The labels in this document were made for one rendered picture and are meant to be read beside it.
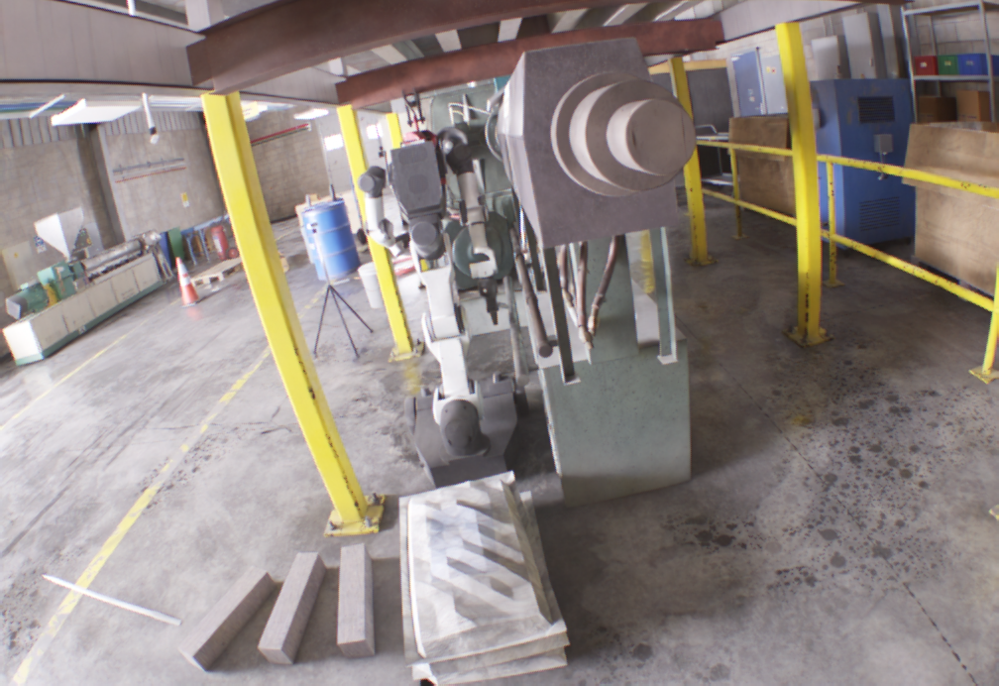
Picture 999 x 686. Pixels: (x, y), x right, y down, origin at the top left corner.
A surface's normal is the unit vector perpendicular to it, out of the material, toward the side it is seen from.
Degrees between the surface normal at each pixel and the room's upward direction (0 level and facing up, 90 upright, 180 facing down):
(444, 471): 90
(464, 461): 90
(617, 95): 90
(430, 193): 79
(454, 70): 90
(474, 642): 65
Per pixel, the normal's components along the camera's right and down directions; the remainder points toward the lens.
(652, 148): 0.03, 0.33
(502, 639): 0.12, -0.15
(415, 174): 0.08, 0.13
